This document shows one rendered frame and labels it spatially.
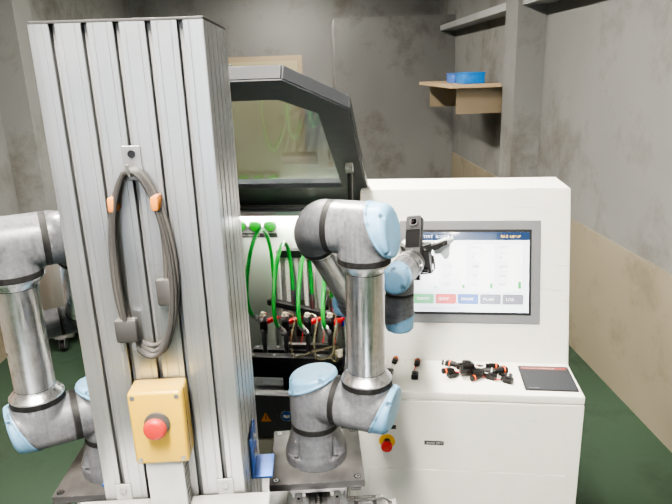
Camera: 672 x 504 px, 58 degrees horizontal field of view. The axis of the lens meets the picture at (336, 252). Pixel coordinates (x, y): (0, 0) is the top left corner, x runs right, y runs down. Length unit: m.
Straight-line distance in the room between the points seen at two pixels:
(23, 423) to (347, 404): 0.71
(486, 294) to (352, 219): 0.97
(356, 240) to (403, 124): 6.69
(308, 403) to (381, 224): 0.47
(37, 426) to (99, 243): 0.61
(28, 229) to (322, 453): 0.81
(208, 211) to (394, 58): 6.97
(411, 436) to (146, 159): 1.37
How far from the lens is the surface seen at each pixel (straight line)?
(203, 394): 1.08
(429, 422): 2.02
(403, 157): 7.95
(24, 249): 1.38
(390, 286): 1.54
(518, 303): 2.15
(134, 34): 0.96
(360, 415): 1.40
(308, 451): 1.51
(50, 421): 1.53
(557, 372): 2.14
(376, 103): 7.84
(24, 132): 5.29
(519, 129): 5.10
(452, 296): 2.12
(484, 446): 2.07
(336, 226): 1.25
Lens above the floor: 1.95
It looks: 17 degrees down
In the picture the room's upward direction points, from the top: 2 degrees counter-clockwise
